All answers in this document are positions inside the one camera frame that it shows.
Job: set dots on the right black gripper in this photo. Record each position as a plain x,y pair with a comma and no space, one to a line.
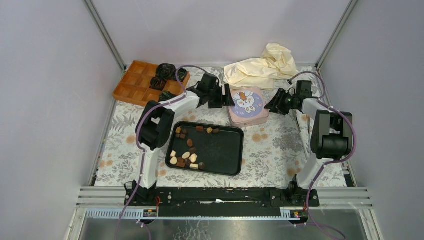
272,105

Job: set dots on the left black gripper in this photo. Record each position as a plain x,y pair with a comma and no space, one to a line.
221,100

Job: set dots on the pink grid box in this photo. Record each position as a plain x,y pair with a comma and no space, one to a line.
243,120

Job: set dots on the silver metal tray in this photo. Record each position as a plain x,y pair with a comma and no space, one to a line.
249,100

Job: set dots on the black plastic tray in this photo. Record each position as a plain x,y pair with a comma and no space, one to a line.
217,149

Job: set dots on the metal serving tongs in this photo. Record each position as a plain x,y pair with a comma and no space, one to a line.
305,126

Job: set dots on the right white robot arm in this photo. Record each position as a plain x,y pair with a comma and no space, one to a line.
332,138

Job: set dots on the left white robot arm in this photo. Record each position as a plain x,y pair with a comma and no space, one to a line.
155,124

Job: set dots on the white oval chocolate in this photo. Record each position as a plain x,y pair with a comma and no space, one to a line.
186,155

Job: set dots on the cream cloth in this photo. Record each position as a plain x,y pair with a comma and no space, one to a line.
275,63

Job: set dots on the dark paper cup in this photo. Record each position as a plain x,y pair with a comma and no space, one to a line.
158,83
165,71
179,74
166,96

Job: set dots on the orange compartment box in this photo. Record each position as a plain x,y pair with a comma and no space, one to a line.
134,87

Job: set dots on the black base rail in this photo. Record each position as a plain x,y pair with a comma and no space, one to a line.
206,202

